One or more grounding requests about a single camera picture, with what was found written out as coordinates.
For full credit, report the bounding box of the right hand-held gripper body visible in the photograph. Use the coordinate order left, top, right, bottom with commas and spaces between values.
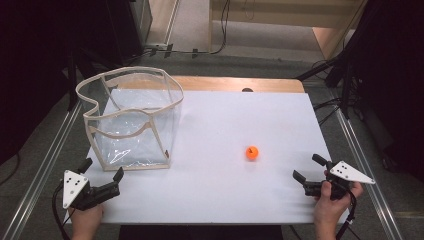
303, 160, 376, 201

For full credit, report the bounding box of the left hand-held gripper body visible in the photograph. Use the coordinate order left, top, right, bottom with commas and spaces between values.
61, 169, 122, 212

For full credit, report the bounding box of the clear plastic bag beige trim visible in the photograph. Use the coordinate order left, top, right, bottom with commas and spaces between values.
75, 66, 185, 172

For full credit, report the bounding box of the orange ball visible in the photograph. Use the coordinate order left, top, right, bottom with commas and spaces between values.
245, 145, 260, 161

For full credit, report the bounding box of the person's left hand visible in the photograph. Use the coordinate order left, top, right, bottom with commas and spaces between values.
70, 204, 105, 232

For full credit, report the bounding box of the person's right hand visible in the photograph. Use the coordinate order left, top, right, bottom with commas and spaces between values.
313, 180, 365, 225

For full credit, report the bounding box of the white board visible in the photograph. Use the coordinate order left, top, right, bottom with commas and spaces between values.
65, 87, 350, 225

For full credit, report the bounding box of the black tripod stand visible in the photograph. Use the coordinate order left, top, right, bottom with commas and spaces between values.
295, 54, 356, 120

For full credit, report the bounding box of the person's dark clothing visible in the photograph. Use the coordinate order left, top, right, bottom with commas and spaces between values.
118, 224, 284, 240

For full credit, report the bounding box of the wooden table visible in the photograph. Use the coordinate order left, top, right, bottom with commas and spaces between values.
113, 75, 306, 94

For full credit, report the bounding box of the dark cabinet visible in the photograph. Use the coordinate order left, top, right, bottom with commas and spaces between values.
106, 0, 154, 65

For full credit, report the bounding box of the aluminium rail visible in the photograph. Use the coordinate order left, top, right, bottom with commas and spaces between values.
1, 100, 83, 240
334, 108, 405, 240

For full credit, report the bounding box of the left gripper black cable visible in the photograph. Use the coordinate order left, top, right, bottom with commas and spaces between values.
51, 182, 75, 240

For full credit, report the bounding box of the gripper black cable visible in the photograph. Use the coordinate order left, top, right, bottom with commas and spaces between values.
335, 190, 358, 240
51, 182, 75, 240

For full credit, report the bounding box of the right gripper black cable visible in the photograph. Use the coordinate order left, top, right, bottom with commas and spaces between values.
335, 190, 358, 240

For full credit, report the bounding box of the black floor cable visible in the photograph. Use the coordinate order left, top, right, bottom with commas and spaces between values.
312, 97, 344, 127

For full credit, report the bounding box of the light wooden frame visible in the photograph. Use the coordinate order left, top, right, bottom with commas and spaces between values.
207, 0, 368, 62

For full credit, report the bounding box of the hanging black cable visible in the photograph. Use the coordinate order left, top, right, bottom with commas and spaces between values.
209, 0, 232, 56

